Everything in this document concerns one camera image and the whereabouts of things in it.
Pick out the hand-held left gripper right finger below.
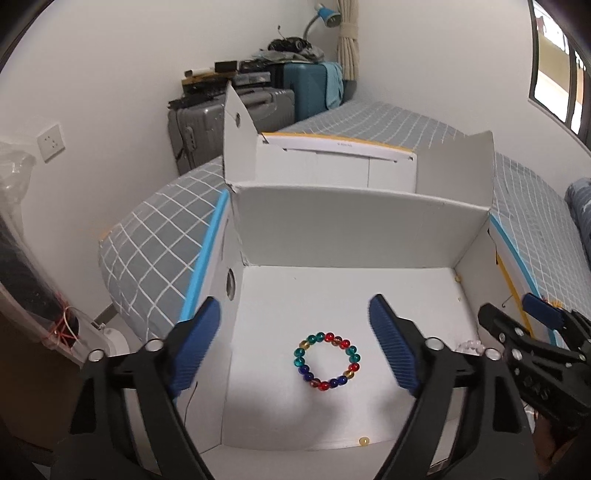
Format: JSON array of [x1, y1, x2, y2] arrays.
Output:
[[368, 294, 540, 480]]

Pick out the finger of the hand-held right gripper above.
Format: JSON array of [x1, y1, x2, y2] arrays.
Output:
[[478, 302, 581, 371], [523, 294, 591, 366]]

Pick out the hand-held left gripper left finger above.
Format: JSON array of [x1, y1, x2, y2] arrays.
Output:
[[50, 296, 222, 480]]

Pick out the multicoloured bead bracelet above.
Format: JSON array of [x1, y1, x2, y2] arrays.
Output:
[[293, 331, 362, 393]]

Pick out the white cardboard box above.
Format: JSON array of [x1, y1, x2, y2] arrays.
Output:
[[178, 82, 560, 480]]

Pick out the person's right hand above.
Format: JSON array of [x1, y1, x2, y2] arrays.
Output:
[[534, 410, 579, 468]]

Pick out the white plastic appliance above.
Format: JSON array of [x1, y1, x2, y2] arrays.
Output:
[[75, 313, 140, 366]]

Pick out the grey checked bed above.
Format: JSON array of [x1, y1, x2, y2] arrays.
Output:
[[98, 100, 591, 343]]

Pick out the brown cardboard box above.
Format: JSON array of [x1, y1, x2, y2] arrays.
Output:
[[0, 318, 95, 455]]

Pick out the white box with yellow trim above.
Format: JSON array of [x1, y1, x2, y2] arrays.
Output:
[[256, 131, 419, 195]]

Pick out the grey suitcase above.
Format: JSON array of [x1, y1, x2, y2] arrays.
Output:
[[167, 88, 296, 175]]

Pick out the window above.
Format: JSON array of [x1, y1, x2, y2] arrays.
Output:
[[528, 0, 591, 141]]

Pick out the clear plastic bag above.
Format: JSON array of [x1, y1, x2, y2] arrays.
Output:
[[0, 137, 38, 224]]

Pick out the stack of black devices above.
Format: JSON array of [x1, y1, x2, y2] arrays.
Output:
[[181, 59, 278, 95]]

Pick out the light blue cloth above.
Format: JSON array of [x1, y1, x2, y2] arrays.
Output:
[[322, 63, 345, 111]]

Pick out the teal suitcase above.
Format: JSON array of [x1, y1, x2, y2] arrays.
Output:
[[281, 62, 345, 124]]

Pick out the grey crumpled cloth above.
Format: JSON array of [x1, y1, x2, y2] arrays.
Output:
[[252, 47, 327, 64]]

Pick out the beige curtain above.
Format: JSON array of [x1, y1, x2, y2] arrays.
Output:
[[337, 0, 360, 100]]

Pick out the black headphones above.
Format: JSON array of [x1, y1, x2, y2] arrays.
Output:
[[269, 39, 315, 52]]

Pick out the blue desk lamp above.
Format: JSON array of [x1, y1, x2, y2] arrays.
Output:
[[302, 2, 343, 48]]

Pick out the thin black cable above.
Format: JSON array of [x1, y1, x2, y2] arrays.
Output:
[[182, 380, 201, 428]]

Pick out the red and white wires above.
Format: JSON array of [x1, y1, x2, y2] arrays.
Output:
[[48, 305, 81, 348]]

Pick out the white wall socket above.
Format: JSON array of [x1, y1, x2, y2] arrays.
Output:
[[37, 122, 65, 163]]

